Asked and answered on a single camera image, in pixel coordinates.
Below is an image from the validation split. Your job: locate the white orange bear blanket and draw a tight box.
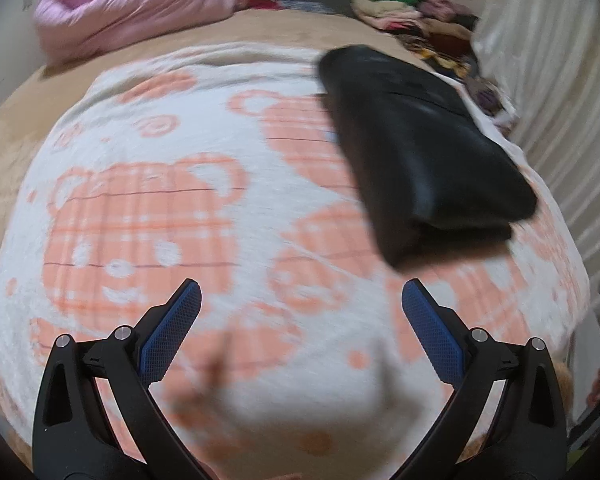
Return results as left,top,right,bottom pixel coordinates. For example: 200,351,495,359
0,42,591,480

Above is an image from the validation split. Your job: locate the person's green-sleeved right forearm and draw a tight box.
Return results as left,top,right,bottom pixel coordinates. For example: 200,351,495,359
569,449,600,470

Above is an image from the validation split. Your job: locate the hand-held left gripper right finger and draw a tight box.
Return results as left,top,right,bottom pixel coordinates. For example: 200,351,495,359
401,280,568,480

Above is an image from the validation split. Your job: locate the black leather jacket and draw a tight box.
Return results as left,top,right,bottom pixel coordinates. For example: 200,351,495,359
317,44,538,268

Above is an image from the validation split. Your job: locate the speckled grey cloth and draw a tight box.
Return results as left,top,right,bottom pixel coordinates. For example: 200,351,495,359
279,0,337,14

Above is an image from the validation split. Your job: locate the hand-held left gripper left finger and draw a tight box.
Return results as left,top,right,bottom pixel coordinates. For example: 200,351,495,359
32,280,202,480

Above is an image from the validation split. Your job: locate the white satin curtain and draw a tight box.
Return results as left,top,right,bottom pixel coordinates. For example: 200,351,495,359
472,0,600,281

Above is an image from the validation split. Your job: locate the pile of folded clothes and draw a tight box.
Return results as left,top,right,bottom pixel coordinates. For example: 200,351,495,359
349,0,521,128

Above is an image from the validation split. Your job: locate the pink quilt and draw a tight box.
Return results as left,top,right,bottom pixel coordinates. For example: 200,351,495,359
32,0,241,68

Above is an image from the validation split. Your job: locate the red cloth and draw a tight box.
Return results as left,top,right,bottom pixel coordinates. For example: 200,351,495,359
235,0,283,12

